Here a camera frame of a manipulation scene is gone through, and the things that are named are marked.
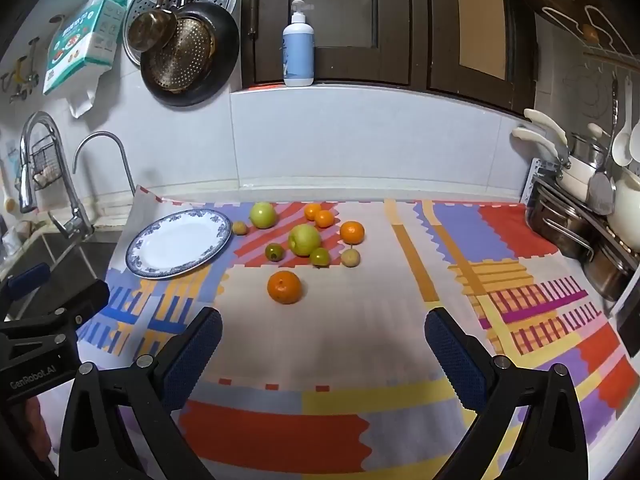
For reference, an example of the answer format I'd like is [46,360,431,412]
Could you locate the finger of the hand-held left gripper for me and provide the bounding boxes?
[0,262,54,311]
[0,280,111,347]

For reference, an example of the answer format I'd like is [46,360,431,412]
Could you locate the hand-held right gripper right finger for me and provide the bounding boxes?
[424,307,591,480]

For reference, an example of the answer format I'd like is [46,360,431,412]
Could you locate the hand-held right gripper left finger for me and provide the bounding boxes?
[59,306,224,480]

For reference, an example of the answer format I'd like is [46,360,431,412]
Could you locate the orange mandarin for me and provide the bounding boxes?
[340,220,365,246]
[267,270,303,305]

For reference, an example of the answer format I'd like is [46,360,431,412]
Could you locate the blue patterned white plate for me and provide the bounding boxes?
[125,208,234,280]

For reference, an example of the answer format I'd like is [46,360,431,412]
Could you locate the green apple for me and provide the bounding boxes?
[249,202,277,230]

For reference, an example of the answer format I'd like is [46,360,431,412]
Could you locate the yellow-green apple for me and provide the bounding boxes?
[287,224,322,257]

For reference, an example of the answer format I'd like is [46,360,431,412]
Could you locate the person's left hand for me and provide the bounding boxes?
[20,394,53,467]

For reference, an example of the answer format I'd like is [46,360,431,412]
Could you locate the dark kitchen sink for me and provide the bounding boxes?
[0,230,121,321]

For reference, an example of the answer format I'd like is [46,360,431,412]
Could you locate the large chrome faucet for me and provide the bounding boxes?
[19,111,96,241]

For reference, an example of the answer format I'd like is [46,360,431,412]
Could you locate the colourful patterned cloth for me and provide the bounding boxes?
[37,185,633,480]

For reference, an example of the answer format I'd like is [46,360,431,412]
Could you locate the thin gooseneck faucet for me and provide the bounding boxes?
[73,131,137,201]

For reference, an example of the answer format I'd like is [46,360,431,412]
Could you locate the white plastic bag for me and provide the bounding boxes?
[65,0,137,119]

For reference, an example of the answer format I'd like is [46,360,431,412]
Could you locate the perforated metal rack panel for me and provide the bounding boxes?
[522,158,561,206]

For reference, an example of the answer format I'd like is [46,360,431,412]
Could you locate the steel slotted spatula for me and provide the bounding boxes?
[586,72,621,216]

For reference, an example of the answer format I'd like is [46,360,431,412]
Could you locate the white pot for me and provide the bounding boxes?
[607,167,640,253]

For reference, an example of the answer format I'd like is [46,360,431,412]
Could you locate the teal and white box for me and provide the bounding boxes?
[42,0,128,96]

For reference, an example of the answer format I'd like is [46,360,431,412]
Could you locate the white ladle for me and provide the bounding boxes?
[612,77,634,167]

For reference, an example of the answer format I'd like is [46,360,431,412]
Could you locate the brass colander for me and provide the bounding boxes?
[149,16,218,92]

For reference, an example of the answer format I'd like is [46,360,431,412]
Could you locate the brass strainer ladle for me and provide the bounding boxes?
[126,0,179,53]

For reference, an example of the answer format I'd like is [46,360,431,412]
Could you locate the black frying pan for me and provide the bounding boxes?
[140,0,241,107]

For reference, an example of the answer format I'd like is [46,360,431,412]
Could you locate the blue pump soap bottle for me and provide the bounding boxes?
[282,0,316,87]

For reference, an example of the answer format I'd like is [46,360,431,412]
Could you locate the wire sink basket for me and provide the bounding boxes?
[30,135,68,191]

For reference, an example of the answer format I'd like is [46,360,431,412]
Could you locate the bicycle shaped wall hooks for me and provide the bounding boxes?
[0,37,41,103]

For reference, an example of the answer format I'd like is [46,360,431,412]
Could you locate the white saucepan cream handle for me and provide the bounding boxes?
[511,127,601,201]
[523,108,608,166]

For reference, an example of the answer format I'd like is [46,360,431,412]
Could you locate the dark wooden window frame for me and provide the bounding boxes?
[240,0,538,118]

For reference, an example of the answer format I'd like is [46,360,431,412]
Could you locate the wire wall rack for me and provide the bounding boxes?
[542,5,640,72]

